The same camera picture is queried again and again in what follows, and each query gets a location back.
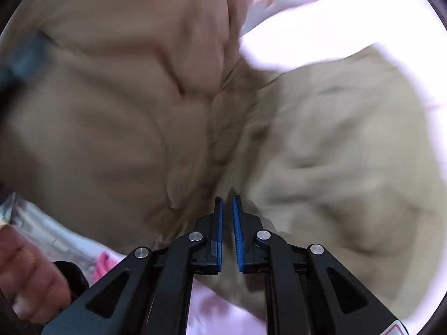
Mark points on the white satin curtain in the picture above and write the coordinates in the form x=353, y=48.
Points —
x=45, y=223

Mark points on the person's left hand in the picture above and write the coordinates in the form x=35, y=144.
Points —
x=31, y=279

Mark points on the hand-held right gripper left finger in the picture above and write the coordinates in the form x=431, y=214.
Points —
x=218, y=230

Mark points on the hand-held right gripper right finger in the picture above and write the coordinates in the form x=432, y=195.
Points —
x=237, y=237

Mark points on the olive quilted jacket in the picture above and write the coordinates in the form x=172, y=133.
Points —
x=122, y=111

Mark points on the dark pink cloth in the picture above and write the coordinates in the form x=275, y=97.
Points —
x=104, y=265

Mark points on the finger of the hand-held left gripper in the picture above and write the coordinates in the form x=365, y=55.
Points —
x=29, y=57

